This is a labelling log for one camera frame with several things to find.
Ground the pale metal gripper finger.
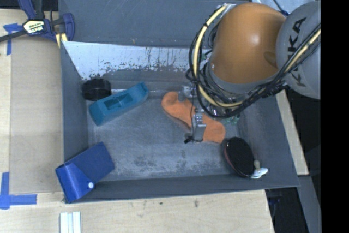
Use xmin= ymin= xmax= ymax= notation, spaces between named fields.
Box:
xmin=195 ymin=115 xmax=207 ymax=142
xmin=184 ymin=113 xmax=197 ymax=144

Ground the black round cap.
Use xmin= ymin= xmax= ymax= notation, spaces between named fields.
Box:
xmin=81 ymin=78 xmax=112 ymax=101

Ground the orange cloth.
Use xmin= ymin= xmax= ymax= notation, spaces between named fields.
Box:
xmin=160 ymin=91 xmax=227 ymax=144

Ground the teal blue hollow block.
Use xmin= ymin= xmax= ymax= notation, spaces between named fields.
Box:
xmin=88 ymin=81 xmax=150 ymax=127

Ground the grey metal bin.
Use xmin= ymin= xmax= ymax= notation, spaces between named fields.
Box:
xmin=56 ymin=0 xmax=301 ymax=204

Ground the black round paddle white handle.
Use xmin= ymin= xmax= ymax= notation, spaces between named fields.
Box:
xmin=222 ymin=136 xmax=269 ymax=180

